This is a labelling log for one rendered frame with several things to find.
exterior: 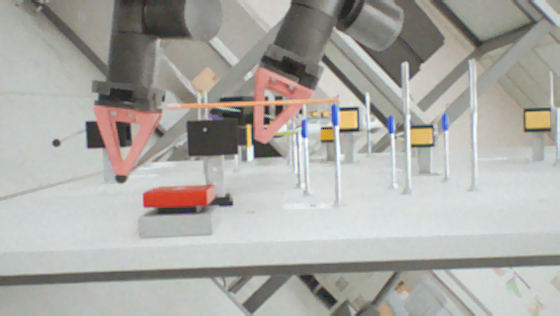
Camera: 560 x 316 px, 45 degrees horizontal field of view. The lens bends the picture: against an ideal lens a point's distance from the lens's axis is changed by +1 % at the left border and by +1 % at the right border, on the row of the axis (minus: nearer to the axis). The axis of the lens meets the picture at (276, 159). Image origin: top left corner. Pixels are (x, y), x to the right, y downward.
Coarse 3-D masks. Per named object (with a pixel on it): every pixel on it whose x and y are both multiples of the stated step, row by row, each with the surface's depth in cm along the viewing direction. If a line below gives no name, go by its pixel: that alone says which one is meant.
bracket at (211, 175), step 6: (210, 156) 76; (216, 156) 76; (222, 156) 76; (210, 162) 76; (216, 162) 76; (222, 162) 76; (210, 168) 76; (222, 168) 76; (210, 174) 76; (216, 174) 76; (222, 174) 76; (210, 180) 76; (216, 180) 76; (222, 180) 76; (216, 186) 76; (222, 186) 76; (216, 192) 76; (222, 192) 76
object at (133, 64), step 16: (128, 32) 73; (112, 48) 73; (128, 48) 73; (144, 48) 73; (160, 48) 75; (112, 64) 73; (128, 64) 73; (144, 64) 73; (96, 80) 70; (112, 80) 73; (128, 80) 73; (144, 80) 73; (128, 96) 75; (144, 96) 71
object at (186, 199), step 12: (156, 192) 52; (168, 192) 52; (180, 192) 52; (192, 192) 52; (204, 192) 52; (144, 204) 52; (156, 204) 52; (168, 204) 52; (180, 204) 52; (192, 204) 52; (204, 204) 52
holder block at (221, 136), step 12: (192, 120) 74; (204, 120) 74; (216, 120) 74; (228, 120) 74; (192, 132) 74; (204, 132) 74; (216, 132) 75; (228, 132) 75; (192, 144) 74; (204, 144) 74; (216, 144) 75; (228, 144) 75
